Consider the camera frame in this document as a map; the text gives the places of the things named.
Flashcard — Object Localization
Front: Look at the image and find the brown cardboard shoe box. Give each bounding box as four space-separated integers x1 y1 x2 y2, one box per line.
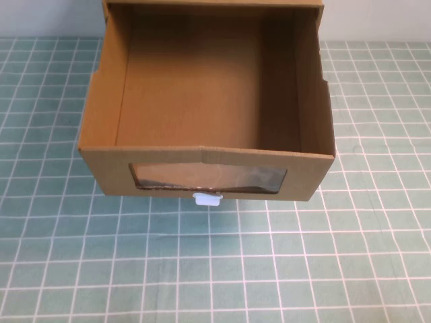
77 0 338 203

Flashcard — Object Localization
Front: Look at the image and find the white plastic latch tab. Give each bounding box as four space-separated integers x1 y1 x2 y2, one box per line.
191 192 224 207

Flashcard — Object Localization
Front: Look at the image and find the green grid tablecloth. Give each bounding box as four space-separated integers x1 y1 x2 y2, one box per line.
0 36 431 323

